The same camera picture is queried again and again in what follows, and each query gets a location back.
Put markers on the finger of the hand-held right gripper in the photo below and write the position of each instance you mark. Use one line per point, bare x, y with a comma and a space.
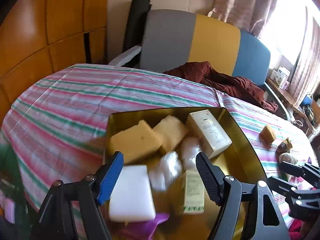
292, 170
281, 186

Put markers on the yellow sponge block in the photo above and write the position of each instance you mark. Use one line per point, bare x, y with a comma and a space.
268, 133
171, 132
135, 142

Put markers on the brown snack piece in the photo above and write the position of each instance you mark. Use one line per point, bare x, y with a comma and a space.
283, 145

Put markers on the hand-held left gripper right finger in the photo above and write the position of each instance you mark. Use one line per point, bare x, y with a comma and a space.
208, 177

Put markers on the blue round object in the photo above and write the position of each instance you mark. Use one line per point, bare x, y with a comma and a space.
306, 100

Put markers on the small white box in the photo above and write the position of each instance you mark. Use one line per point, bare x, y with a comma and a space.
274, 75

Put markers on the wooden wardrobe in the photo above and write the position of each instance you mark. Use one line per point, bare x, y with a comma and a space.
37, 30

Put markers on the green-edged snack packet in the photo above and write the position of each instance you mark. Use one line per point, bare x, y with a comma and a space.
287, 158

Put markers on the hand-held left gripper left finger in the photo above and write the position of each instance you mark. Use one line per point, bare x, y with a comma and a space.
111, 177

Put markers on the square metal tin box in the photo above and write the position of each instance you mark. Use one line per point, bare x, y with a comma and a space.
240, 155

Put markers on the black rolled mat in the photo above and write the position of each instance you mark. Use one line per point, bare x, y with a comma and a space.
136, 25

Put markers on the striped blanket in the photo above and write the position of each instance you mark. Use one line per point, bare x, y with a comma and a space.
75, 97

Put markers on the pink curtain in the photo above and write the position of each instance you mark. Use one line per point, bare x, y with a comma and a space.
245, 2
307, 60

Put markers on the person's red clothing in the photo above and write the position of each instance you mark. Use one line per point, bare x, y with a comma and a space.
297, 226

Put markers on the clear plastic packet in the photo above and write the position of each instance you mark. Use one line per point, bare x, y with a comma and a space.
165, 170
190, 150

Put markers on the white box blue print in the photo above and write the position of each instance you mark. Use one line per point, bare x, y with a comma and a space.
283, 72

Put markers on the cream carton box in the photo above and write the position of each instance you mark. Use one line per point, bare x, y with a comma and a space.
210, 132

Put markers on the small cream green box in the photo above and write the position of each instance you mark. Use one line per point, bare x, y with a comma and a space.
192, 192

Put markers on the white foam block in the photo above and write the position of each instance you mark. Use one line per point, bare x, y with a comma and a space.
132, 195

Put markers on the grey yellow blue chair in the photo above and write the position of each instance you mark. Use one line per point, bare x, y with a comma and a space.
215, 40

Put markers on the wooden desk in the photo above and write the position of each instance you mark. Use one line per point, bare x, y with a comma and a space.
287, 97

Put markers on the dark red garment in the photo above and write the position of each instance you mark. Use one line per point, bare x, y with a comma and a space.
225, 82

